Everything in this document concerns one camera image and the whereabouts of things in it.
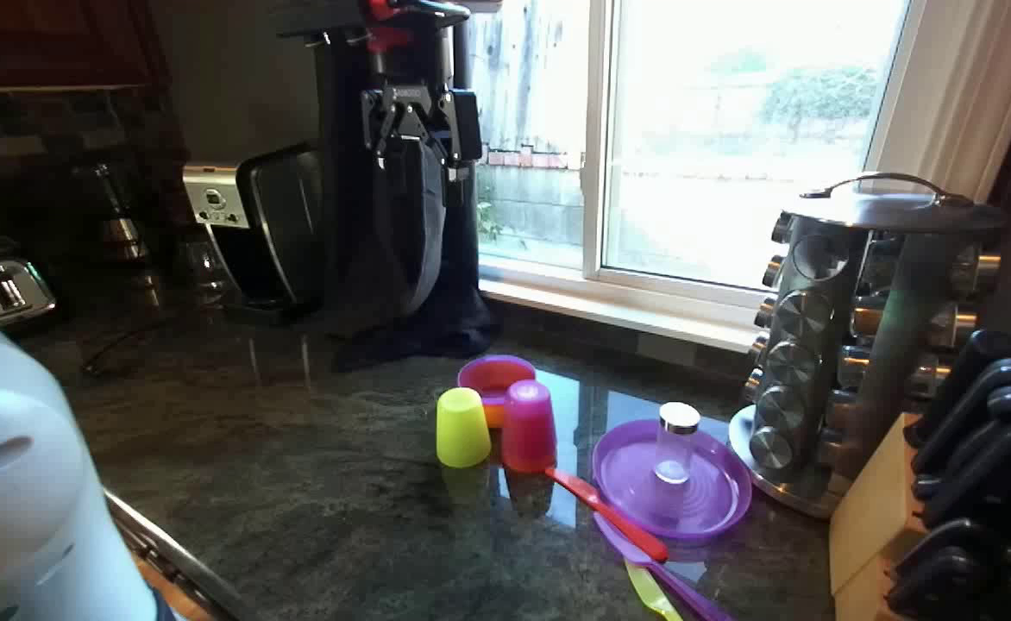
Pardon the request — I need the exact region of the black cloth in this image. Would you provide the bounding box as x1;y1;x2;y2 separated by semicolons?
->
276;0;497;363

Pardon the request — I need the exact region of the metal table frame rail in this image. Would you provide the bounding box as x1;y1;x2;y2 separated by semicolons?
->
104;489;249;621

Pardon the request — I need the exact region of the red plastic utensil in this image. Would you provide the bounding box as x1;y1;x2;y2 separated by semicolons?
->
543;462;671;565

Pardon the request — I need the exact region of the wooden knife block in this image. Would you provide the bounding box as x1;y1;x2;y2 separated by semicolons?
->
827;408;930;621

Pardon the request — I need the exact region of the black camera tripod mount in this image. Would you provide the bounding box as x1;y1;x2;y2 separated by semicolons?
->
358;0;485;188

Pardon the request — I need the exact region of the brown wooden wall cabinet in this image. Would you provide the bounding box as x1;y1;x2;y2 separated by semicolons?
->
0;0;171;97

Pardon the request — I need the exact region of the purple measuring cup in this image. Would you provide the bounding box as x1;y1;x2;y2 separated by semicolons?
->
591;413;760;550

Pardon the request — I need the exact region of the purple plastic utensil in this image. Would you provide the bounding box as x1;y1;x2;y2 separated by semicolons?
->
587;512;739;621

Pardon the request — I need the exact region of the yellow-green plastic utensil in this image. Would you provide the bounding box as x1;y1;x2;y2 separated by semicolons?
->
622;558;685;621

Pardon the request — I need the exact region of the steel-capped glass spice bottle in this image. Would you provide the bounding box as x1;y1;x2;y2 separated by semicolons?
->
760;368;817;426
747;416;807;475
778;274;834;330
773;324;827;375
785;222;843;278

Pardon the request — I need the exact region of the clear glass jar white lid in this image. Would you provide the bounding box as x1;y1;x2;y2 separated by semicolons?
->
648;399;702;529

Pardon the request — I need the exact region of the white framed window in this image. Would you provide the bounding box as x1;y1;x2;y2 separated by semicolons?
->
464;0;922;357

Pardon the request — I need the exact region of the steel revolving spice rack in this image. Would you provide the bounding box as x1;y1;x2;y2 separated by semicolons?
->
724;170;1008;521

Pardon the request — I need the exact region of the pink and orange bowl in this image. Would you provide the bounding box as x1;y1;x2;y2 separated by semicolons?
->
452;352;543;431

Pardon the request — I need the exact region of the yellow plastic cup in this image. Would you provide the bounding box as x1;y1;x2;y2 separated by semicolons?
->
432;383;492;473

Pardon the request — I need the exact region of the dark metal grinder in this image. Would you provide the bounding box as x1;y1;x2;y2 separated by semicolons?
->
77;158;168;306

